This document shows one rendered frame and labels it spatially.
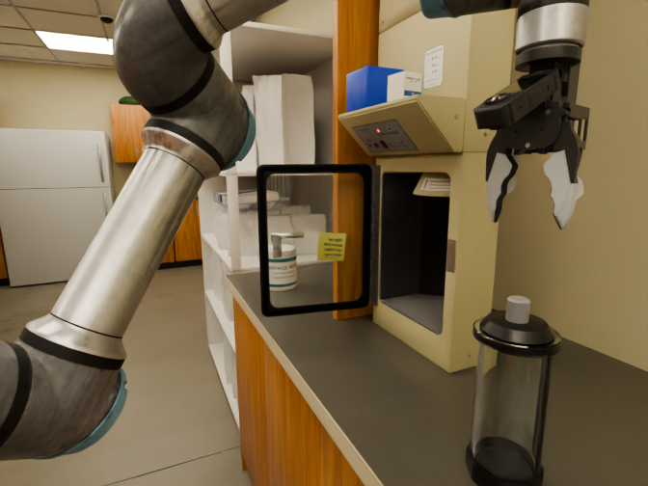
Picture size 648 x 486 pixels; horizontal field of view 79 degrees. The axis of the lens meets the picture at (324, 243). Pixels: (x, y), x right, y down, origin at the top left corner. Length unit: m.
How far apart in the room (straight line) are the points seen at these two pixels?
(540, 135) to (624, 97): 0.62
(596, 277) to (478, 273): 0.37
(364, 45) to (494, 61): 0.39
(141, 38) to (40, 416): 0.41
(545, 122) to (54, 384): 0.62
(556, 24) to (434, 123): 0.29
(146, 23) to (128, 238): 0.24
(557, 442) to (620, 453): 0.09
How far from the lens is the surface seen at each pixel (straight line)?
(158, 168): 0.55
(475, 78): 0.86
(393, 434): 0.75
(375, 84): 0.94
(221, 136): 0.57
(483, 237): 0.89
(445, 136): 0.80
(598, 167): 1.17
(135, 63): 0.53
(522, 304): 0.58
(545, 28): 0.57
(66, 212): 5.58
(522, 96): 0.50
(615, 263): 1.16
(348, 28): 1.15
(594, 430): 0.87
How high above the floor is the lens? 1.39
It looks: 11 degrees down
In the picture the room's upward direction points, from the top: straight up
